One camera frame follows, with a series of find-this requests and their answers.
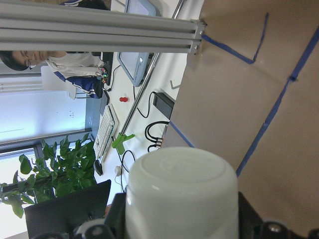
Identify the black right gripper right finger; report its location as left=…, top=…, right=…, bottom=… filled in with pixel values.
left=238, top=191, right=319, bottom=239

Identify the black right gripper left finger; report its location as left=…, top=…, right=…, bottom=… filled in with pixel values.
left=34, top=193, right=127, bottom=239

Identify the cream white ikea cup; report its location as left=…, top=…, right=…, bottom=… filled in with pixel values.
left=125, top=147, right=239, bottom=239

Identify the black monitor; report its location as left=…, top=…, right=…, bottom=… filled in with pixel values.
left=24, top=180, right=111, bottom=239

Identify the black computer mouse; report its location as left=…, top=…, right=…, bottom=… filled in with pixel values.
left=94, top=159, right=103, bottom=176

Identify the green potted plant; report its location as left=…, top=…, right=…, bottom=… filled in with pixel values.
left=0, top=134, right=96, bottom=218

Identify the white keyboard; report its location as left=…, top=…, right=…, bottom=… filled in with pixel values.
left=93, top=104, right=119, bottom=163

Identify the small red object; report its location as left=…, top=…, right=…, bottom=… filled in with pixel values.
left=119, top=97, right=129, bottom=103

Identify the black power adapter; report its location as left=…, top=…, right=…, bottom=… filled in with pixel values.
left=153, top=92, right=175, bottom=119

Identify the person in blue jacket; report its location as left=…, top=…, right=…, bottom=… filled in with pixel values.
left=0, top=0, right=110, bottom=100

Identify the teach pendant tablet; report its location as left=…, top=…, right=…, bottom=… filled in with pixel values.
left=117, top=0, right=161, bottom=87

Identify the green handled reach grabber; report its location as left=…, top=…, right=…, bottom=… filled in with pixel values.
left=111, top=0, right=186, bottom=155

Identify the aluminium frame post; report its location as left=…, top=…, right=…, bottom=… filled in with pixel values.
left=0, top=1, right=206, bottom=53

